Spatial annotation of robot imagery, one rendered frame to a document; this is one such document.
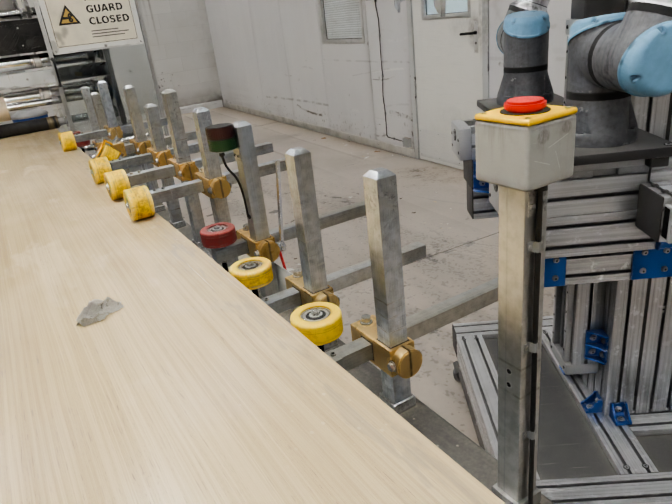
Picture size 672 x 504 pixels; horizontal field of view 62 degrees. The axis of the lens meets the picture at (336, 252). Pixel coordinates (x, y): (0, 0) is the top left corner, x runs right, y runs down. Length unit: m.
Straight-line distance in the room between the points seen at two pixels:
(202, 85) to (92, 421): 9.60
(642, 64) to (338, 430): 0.73
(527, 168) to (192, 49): 9.73
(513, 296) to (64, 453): 0.54
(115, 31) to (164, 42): 6.62
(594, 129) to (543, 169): 0.61
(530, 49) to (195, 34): 8.84
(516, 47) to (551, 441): 1.05
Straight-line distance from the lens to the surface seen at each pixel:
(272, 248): 1.29
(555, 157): 0.60
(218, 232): 1.28
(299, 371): 0.76
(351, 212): 1.46
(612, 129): 1.20
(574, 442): 1.71
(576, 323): 1.65
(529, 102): 0.59
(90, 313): 1.04
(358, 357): 0.94
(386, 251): 0.84
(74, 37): 3.45
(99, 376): 0.87
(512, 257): 0.64
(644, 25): 1.07
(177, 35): 10.14
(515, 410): 0.74
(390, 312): 0.88
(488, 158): 0.60
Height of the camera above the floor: 1.33
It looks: 23 degrees down
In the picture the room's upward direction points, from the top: 7 degrees counter-clockwise
